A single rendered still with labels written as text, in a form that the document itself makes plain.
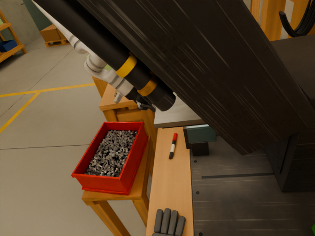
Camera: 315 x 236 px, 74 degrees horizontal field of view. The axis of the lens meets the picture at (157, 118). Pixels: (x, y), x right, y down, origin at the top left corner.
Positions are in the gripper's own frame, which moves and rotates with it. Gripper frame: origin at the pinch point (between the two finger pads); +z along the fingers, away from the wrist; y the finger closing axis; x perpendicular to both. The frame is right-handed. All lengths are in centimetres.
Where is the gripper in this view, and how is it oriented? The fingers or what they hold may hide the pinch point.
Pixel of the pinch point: (153, 108)
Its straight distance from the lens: 94.9
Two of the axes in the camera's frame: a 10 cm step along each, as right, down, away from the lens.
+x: -6.8, 5.2, 5.1
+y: 0.9, -6.4, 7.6
